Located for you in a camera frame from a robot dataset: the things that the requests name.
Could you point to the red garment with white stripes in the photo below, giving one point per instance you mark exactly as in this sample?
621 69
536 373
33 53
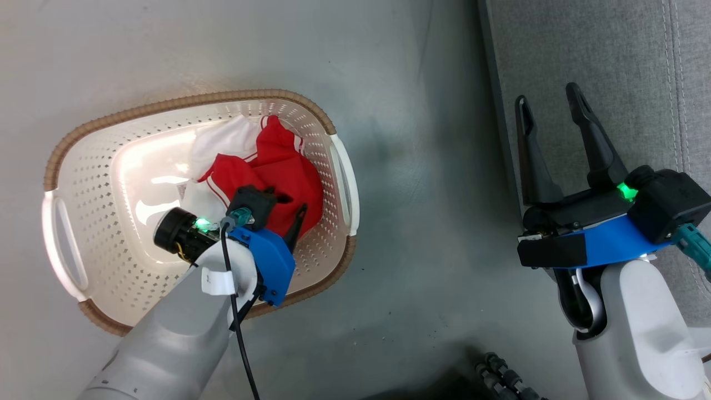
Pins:
283 166

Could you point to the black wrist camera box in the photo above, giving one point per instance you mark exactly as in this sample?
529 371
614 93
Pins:
672 200
253 203

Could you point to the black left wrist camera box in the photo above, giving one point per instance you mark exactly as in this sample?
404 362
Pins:
253 203

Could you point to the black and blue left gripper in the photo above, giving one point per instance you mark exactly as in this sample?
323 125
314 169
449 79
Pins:
269 255

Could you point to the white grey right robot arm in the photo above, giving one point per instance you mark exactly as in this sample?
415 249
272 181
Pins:
639 333

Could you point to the grey fabric sofa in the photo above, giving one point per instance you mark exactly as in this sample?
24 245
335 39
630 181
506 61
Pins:
600 66

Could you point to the cream perforated laundry basket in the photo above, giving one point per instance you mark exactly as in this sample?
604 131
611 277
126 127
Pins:
89 183

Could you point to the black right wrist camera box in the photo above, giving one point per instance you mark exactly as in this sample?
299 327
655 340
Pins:
672 200

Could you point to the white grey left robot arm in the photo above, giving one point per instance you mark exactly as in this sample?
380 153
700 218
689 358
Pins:
178 333

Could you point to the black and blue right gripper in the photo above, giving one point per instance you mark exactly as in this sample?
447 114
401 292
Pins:
577 228

